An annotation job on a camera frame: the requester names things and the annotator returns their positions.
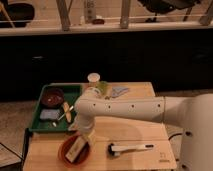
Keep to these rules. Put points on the wooden post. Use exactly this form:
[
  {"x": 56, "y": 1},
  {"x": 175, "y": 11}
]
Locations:
[
  {"x": 63, "y": 13},
  {"x": 125, "y": 11}
]

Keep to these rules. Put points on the white paper cup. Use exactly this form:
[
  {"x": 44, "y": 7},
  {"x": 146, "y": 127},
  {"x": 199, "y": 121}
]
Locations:
[{"x": 93, "y": 79}]

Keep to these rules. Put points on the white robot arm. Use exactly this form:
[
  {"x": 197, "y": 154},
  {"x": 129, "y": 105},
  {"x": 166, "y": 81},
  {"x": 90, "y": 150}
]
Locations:
[{"x": 193, "y": 114}]

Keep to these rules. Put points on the dark maroon bowl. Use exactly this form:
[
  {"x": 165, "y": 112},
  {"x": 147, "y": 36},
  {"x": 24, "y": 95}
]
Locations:
[{"x": 52, "y": 97}]

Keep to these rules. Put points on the white spoon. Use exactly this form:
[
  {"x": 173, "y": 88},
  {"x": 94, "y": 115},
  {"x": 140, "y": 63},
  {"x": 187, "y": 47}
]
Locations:
[{"x": 55, "y": 123}]

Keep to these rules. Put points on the black chair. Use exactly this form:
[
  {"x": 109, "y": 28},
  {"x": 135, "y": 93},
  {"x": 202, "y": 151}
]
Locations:
[{"x": 20, "y": 13}]

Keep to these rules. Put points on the yellow banana toy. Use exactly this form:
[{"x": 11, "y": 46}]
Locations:
[{"x": 66, "y": 108}]

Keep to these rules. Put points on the white black handled brush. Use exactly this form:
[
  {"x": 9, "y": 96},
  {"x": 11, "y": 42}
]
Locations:
[{"x": 116, "y": 150}]

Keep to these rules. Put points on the green plastic tray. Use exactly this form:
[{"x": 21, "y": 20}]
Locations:
[{"x": 71, "y": 93}]

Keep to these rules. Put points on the red plastic bowl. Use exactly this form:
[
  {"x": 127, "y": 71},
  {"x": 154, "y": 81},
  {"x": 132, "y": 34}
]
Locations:
[{"x": 65, "y": 147}]

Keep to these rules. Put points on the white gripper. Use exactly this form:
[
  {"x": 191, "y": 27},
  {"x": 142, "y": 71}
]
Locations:
[{"x": 90, "y": 138}]

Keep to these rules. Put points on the grey blue sponge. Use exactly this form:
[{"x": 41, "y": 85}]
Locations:
[{"x": 49, "y": 114}]

